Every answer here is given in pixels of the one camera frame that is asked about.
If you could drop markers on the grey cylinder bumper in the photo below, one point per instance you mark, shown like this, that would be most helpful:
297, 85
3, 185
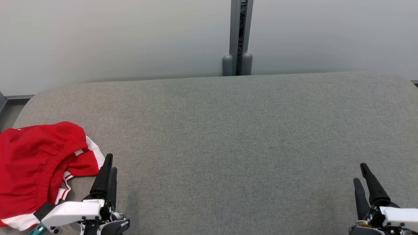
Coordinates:
247, 63
227, 65

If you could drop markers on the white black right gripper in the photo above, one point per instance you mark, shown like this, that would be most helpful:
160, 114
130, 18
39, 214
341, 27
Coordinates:
398, 218

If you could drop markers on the red shorts with white stripe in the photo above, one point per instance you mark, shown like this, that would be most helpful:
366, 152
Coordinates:
29, 156

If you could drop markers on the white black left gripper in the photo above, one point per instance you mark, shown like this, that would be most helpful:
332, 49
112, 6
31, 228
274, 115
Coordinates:
75, 212

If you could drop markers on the grey metal wall post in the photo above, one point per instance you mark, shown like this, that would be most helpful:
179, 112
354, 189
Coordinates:
234, 32

